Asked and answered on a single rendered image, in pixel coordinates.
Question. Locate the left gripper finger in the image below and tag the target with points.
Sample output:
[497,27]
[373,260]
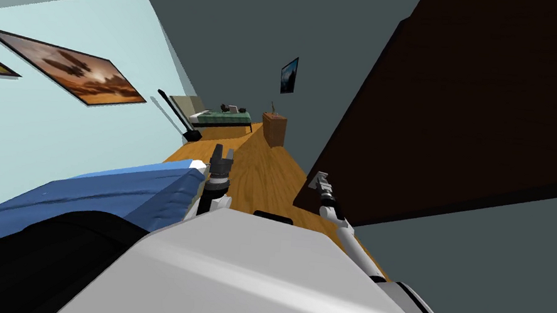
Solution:
[217,153]
[230,155]

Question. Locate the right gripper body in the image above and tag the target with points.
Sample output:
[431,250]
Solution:
[320,183]

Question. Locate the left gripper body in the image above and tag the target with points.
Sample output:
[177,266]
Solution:
[220,170]

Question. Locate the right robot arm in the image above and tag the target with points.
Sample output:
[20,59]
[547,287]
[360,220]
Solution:
[353,240]

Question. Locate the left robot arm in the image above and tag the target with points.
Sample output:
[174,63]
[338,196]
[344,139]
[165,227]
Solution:
[22,265]

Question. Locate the green covered bed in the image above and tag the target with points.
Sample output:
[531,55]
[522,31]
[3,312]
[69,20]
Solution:
[221,117]

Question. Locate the black floor lamp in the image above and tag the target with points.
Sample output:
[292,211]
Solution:
[181,117]

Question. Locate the brown wooden cabinet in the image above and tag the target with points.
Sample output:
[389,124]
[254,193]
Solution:
[274,128]

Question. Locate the small blue framed picture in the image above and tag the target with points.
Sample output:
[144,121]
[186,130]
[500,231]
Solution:
[289,75]

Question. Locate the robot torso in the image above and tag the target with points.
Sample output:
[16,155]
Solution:
[248,275]

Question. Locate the blue mattress bed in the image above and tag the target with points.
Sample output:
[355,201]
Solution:
[103,196]

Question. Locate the orange sky framed picture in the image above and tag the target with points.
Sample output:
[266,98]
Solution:
[79,71]

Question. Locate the dark brown door leaf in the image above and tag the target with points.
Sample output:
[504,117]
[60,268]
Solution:
[464,107]

